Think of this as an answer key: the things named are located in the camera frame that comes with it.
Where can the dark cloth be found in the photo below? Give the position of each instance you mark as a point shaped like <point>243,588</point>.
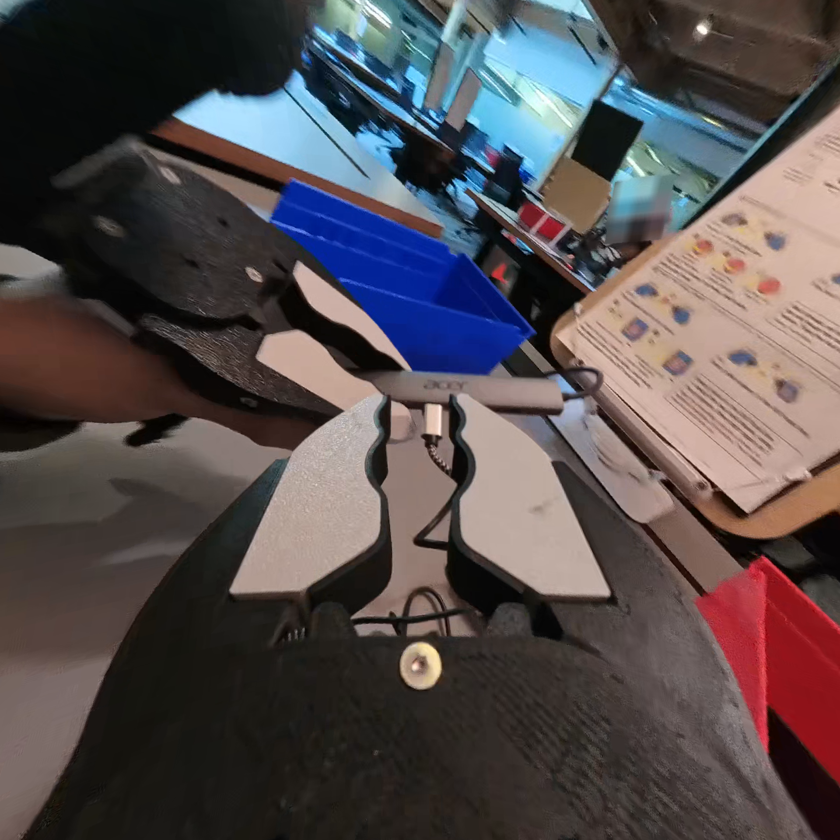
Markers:
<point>131,79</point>

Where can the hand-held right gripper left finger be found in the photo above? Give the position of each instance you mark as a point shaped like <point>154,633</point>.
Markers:
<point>315,505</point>

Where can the instruction sheet on clipboard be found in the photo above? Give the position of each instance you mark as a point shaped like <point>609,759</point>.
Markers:
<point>787,518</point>

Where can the beige and black display board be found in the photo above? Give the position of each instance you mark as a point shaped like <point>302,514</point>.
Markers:
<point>577,190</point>

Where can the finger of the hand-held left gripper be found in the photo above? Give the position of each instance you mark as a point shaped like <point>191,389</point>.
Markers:
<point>295,361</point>
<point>341,308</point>

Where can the black metal pole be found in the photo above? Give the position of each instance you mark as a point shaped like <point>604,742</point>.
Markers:
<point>761,148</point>

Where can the grey usb hub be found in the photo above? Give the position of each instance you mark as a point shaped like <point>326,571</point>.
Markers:
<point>472,387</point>

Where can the red plastic bin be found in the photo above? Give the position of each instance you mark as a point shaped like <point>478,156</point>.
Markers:
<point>800,656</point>

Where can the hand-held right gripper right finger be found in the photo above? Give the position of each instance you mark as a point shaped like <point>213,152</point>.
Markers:
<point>525,512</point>

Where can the person's left hand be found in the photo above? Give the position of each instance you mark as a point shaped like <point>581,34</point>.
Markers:
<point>98,367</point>

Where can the printed instruction sheet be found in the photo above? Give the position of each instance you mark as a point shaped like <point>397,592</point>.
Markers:
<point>722,328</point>

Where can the small red bin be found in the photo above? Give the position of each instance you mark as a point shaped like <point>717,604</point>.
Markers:
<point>544,220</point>

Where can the white board stand base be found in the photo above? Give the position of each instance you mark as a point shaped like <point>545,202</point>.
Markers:
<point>623,466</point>

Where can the blue plastic bin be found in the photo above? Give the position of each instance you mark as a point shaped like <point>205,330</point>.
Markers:
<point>426,308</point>

